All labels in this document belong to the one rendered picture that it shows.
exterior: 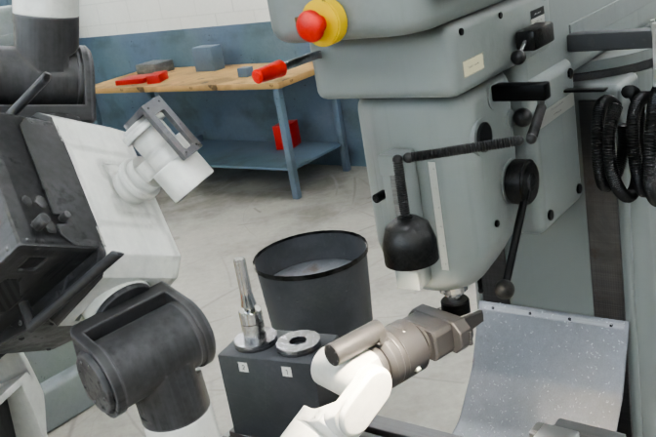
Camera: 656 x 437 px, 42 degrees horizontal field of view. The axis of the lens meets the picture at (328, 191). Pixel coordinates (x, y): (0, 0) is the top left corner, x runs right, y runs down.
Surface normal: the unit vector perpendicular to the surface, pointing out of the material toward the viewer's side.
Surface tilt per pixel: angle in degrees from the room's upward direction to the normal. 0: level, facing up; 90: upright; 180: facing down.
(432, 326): 1
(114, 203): 58
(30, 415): 90
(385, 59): 90
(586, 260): 90
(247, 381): 90
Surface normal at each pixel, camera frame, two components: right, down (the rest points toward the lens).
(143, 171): -0.25, 0.33
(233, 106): -0.58, 0.33
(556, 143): 0.80, 0.05
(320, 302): 0.17, 0.33
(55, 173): 0.72, -0.56
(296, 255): 0.36, 0.16
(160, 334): 0.26, -0.62
